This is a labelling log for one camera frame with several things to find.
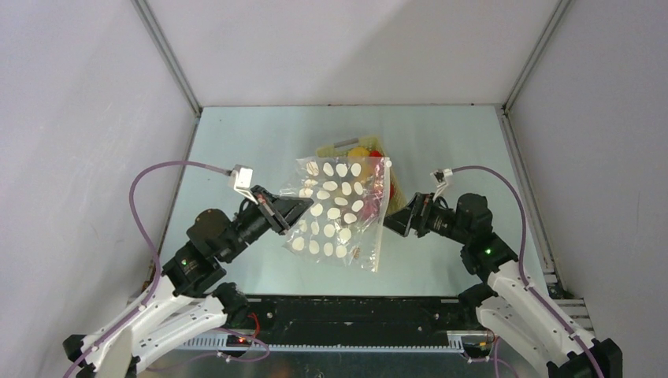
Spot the small circuit board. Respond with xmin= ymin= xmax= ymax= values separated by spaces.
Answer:
xmin=225 ymin=335 xmax=252 ymax=348

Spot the yellow plastic basket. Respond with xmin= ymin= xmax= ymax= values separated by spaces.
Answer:
xmin=315 ymin=135 xmax=407 ymax=215

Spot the clear dotted zip bag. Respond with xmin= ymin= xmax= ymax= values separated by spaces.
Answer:
xmin=280 ymin=157 xmax=392 ymax=272

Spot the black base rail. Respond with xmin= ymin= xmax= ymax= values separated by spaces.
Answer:
xmin=226 ymin=295 xmax=497 ymax=347

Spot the red apple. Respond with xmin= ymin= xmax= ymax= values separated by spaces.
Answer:
xmin=359 ymin=198 xmax=382 ymax=221

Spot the white perforated cable tray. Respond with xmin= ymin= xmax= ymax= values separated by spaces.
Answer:
xmin=176 ymin=333 xmax=464 ymax=354

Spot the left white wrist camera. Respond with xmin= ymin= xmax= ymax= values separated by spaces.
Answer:
xmin=228 ymin=165 xmax=254 ymax=196

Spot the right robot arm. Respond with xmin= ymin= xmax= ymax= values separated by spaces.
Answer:
xmin=384 ymin=193 xmax=623 ymax=377

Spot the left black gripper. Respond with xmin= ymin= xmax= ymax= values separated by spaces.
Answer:
xmin=221 ymin=184 xmax=315 ymax=261

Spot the yellow lemon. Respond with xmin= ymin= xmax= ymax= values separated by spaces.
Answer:
xmin=347 ymin=146 xmax=370 ymax=158

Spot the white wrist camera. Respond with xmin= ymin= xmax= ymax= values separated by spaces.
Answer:
xmin=430 ymin=169 xmax=453 ymax=198
xmin=228 ymin=165 xmax=254 ymax=196

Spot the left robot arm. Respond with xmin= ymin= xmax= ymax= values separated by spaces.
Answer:
xmin=63 ymin=185 xmax=314 ymax=377

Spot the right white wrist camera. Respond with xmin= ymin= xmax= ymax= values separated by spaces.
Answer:
xmin=430 ymin=169 xmax=453 ymax=198

